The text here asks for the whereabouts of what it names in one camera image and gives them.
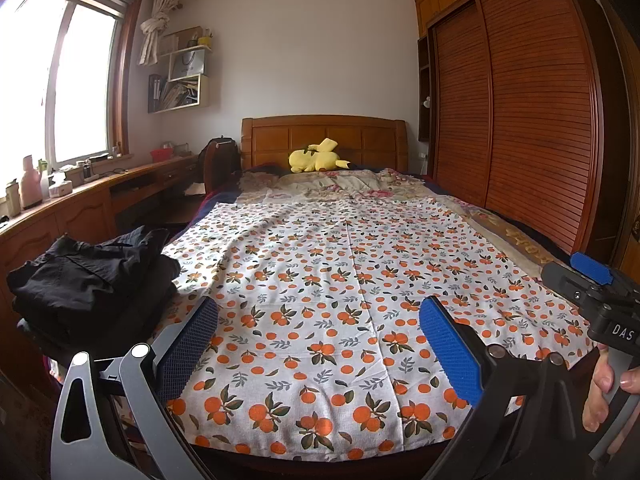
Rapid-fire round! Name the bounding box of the floral quilt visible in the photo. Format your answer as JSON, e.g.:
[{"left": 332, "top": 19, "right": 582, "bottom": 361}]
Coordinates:
[{"left": 237, "top": 167, "right": 441, "bottom": 206}]

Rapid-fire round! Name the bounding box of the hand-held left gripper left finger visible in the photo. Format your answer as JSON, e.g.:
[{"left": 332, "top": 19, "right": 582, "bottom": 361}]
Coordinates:
[{"left": 50, "top": 297, "right": 221, "bottom": 480}]

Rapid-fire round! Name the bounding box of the wooden door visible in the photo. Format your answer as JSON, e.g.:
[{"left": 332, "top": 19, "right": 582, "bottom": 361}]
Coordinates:
[{"left": 595, "top": 0, "right": 640, "bottom": 281}]

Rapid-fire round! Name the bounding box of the person's right hand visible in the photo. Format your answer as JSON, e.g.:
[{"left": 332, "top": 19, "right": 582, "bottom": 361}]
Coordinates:
[{"left": 582, "top": 347, "right": 640, "bottom": 434}]

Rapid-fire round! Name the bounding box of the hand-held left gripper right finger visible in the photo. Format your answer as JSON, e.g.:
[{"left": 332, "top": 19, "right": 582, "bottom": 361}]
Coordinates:
[{"left": 418, "top": 295, "right": 608, "bottom": 480}]

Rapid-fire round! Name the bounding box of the white wall shelf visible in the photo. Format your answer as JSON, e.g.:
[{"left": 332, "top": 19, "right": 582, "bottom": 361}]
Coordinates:
[{"left": 147, "top": 27, "right": 213, "bottom": 115}]

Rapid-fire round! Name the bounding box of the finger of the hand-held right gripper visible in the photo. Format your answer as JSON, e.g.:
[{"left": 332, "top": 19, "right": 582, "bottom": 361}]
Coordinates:
[
  {"left": 570, "top": 251, "right": 615, "bottom": 286},
  {"left": 541, "top": 260, "right": 606, "bottom": 307}
]

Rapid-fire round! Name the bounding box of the black double-breasted coat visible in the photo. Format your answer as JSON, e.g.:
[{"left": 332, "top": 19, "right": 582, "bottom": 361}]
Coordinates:
[{"left": 6, "top": 227, "right": 182, "bottom": 328}]

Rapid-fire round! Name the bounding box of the wooden bed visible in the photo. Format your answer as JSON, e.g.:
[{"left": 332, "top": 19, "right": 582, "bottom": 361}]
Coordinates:
[{"left": 45, "top": 115, "right": 606, "bottom": 480}]

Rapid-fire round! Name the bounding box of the wooden desk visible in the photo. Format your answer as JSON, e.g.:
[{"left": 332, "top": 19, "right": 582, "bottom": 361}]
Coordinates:
[{"left": 0, "top": 155, "right": 206, "bottom": 311}]

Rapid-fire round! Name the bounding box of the pink bottle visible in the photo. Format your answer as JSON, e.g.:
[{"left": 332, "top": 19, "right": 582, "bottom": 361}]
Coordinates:
[{"left": 20, "top": 156, "right": 42, "bottom": 210}]

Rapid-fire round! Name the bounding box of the wood-framed window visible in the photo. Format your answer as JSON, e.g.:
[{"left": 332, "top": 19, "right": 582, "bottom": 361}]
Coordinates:
[{"left": 0, "top": 0, "right": 143, "bottom": 176}]

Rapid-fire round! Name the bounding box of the yellow plush toy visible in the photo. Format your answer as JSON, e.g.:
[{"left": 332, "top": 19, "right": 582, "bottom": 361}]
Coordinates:
[{"left": 288, "top": 137, "right": 351, "bottom": 173}]

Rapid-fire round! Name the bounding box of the orange fruit print bedsheet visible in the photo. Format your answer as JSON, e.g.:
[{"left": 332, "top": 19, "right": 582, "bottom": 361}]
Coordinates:
[{"left": 45, "top": 195, "right": 601, "bottom": 463}]

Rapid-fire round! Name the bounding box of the dark backpack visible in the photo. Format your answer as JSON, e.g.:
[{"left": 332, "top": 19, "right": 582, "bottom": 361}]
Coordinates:
[{"left": 197, "top": 136, "right": 241, "bottom": 196}]

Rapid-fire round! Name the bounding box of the knotted cream curtain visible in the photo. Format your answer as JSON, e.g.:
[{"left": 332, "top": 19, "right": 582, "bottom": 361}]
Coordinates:
[{"left": 137, "top": 0, "right": 180, "bottom": 66}]

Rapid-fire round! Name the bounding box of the white paper bag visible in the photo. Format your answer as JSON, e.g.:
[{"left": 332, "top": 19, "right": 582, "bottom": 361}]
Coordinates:
[{"left": 170, "top": 50, "right": 206, "bottom": 81}]

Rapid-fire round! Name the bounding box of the wooden slatted wardrobe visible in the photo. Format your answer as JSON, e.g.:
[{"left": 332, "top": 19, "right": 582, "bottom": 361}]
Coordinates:
[{"left": 415, "top": 0, "right": 626, "bottom": 261}]

